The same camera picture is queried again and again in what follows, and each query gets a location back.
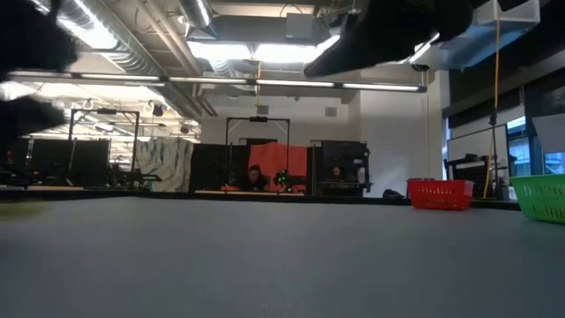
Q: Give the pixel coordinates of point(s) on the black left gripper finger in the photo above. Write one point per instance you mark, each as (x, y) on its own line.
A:
(26, 117)

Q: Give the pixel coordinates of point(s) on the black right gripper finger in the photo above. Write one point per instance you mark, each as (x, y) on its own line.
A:
(362, 50)

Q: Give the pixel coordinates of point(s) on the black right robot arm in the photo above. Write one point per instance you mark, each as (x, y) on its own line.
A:
(512, 3)

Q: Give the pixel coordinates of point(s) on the grey ceiling unit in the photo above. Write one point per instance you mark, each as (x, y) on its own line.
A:
(300, 26)

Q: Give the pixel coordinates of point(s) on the black partition panel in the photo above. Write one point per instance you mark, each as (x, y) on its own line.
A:
(212, 168)
(88, 161)

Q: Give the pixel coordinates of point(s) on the green yellow crayon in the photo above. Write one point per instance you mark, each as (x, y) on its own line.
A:
(22, 208)

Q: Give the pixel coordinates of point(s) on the black equipment rack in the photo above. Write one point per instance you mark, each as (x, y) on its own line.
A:
(348, 154)

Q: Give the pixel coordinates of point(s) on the long ceiling light fixture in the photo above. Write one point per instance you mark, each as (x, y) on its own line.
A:
(247, 81)

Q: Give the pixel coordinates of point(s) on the person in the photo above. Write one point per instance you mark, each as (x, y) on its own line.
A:
(255, 179)
(336, 173)

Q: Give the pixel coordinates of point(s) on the orange partition panel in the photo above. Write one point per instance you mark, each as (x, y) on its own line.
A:
(287, 154)

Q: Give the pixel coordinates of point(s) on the whiteboard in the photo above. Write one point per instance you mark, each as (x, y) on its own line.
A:
(472, 141)

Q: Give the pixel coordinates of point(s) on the patterned white cloth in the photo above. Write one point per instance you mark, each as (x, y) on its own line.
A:
(163, 163)

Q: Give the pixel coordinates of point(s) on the red plastic basket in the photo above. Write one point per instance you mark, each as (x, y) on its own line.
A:
(439, 196)

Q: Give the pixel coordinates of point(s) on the black pegboard cart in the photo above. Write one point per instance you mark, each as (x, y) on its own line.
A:
(472, 174)

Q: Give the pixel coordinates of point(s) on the green plastic basket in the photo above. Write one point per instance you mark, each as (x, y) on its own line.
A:
(540, 199)

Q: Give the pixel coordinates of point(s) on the black ceiling camera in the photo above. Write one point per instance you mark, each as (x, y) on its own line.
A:
(419, 67)

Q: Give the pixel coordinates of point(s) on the grey wall box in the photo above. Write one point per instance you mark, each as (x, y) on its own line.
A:
(262, 109)
(331, 111)

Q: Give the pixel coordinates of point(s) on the black camera frame rig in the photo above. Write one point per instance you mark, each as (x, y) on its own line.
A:
(258, 118)
(106, 111)

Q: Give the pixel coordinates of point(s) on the ribbed silver ceiling duct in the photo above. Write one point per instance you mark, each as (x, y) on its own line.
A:
(123, 53)

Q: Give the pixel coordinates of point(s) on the silver ventilation duct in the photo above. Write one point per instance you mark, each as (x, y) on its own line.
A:
(194, 13)

